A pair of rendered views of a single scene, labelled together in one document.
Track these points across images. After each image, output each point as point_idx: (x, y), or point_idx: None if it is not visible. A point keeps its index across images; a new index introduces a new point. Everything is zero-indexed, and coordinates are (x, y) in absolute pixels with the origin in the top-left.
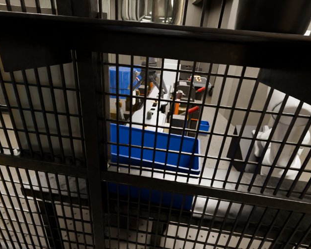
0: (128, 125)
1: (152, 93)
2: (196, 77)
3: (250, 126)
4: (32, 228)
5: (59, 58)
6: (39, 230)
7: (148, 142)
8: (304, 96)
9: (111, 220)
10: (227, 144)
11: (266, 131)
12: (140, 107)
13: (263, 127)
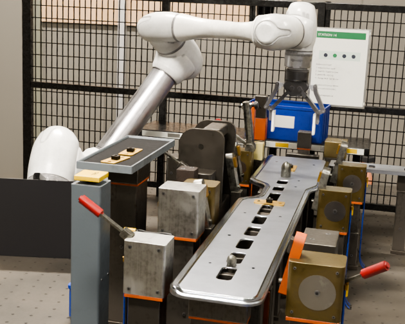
0: (318, 170)
1: (278, 233)
2: (108, 166)
3: (65, 181)
4: (392, 227)
5: None
6: (383, 226)
7: (286, 117)
8: None
9: (314, 226)
10: (56, 278)
11: (45, 177)
12: (306, 193)
13: (41, 177)
